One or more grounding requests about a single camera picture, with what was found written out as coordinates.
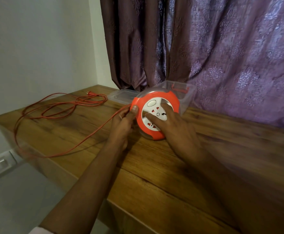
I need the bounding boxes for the person's left hand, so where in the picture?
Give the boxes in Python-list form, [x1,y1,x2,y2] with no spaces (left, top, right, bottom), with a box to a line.
[108,105,139,150]

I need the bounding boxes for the person's right hand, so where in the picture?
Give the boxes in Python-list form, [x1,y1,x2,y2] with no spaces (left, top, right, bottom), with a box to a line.
[145,102,200,163]

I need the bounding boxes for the clear plastic storage box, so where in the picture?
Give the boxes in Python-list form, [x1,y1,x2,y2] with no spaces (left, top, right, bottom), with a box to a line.
[147,80,197,116]

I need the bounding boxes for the orange extension cord reel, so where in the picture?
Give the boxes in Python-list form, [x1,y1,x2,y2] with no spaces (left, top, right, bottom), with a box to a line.
[130,87,181,141]

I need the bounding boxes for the orange power cord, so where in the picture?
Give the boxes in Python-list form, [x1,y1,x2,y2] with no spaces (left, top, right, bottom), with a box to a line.
[13,91,133,159]

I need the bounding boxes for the person's left forearm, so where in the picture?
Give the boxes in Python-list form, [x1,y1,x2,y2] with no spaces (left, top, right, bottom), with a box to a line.
[38,143,123,234]

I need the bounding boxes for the clear plastic box lid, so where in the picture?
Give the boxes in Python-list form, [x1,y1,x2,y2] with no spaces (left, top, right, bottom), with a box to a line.
[107,89,140,105]

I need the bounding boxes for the purple patterned curtain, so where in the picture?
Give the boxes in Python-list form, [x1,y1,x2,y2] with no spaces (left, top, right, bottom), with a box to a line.
[99,0,284,132]

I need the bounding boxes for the white shirt sleeve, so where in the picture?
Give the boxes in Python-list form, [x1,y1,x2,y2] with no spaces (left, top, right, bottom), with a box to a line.
[29,226,55,234]

